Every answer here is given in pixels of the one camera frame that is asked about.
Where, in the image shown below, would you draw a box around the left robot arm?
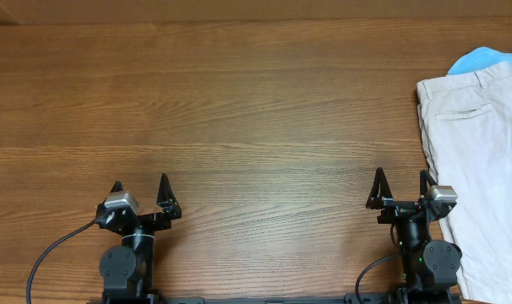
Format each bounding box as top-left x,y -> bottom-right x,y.
95,174 -> 182,304

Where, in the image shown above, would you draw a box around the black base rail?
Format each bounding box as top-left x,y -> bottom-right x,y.
86,292 -> 463,304

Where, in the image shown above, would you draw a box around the light blue garment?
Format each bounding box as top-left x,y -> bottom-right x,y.
447,46 -> 512,75

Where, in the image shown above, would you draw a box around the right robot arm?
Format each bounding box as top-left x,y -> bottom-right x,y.
355,167 -> 462,304

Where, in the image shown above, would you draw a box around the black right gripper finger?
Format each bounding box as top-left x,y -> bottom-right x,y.
366,167 -> 393,209
420,169 -> 437,196

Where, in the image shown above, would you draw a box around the beige khaki shorts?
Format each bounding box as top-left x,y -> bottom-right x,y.
417,62 -> 512,303

